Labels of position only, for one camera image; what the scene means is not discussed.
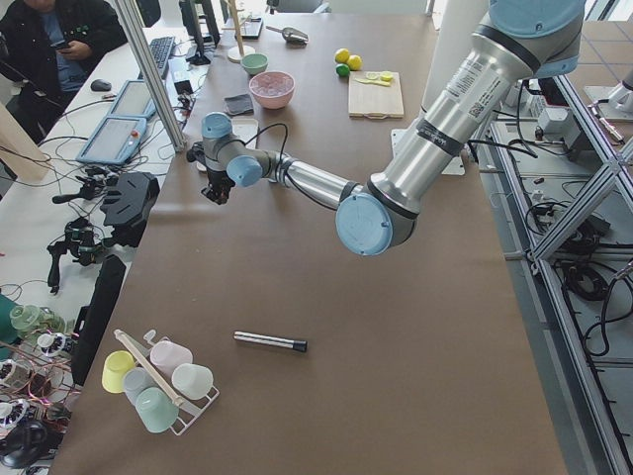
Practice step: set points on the pink bowl of ice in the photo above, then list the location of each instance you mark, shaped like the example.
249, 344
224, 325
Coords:
272, 89

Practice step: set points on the blue teach pendant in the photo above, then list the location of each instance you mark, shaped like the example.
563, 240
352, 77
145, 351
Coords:
114, 141
134, 100

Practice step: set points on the white cup rack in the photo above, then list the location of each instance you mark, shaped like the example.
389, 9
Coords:
189, 410

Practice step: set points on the grey folded cloth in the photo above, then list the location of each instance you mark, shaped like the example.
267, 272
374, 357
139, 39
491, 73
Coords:
238, 105

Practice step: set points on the wooden cutting board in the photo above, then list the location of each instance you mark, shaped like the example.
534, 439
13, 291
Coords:
375, 102

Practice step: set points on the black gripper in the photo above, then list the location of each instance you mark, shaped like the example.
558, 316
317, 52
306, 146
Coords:
216, 177

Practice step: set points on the white cup in rack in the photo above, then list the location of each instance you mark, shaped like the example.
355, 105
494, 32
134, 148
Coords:
192, 380

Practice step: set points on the wooden cup stand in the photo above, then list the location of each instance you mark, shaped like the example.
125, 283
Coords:
240, 50

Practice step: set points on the pink cup in rack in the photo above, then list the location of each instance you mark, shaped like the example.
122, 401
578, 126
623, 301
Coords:
167, 355

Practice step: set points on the green lime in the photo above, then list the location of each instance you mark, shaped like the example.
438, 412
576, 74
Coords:
342, 70

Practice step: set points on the yellow lemon near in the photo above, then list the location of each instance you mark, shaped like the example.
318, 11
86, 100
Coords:
354, 62

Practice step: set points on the green ceramic bowl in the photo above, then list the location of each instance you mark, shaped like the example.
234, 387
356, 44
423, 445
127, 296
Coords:
254, 63

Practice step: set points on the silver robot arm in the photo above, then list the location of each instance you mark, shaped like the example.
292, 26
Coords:
515, 40

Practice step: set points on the seated person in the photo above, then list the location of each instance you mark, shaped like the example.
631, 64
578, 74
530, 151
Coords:
50, 48

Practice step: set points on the steel muddler black tip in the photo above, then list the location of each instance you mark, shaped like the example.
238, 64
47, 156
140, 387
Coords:
298, 345

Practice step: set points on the metal ice scoop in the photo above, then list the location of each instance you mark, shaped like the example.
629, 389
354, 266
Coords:
291, 35

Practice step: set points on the yellow lemon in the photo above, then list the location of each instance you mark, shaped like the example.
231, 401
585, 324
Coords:
354, 62
342, 55

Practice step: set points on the yellow plastic knife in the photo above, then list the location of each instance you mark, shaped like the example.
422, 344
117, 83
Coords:
368, 81

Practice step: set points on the green cup in rack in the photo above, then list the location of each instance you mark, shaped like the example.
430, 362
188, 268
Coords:
156, 410

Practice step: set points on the yellow lemon far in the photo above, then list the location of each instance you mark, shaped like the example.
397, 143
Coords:
342, 55

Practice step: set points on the yellow cup in rack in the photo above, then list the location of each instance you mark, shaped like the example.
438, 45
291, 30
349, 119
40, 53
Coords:
116, 365

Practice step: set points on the blue teach pendant near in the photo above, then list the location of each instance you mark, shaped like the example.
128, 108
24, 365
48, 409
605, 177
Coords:
114, 141

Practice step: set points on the blue teach pendant far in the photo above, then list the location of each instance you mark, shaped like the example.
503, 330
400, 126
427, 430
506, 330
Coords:
134, 100

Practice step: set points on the grey cup in rack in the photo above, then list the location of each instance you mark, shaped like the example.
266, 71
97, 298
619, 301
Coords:
135, 381

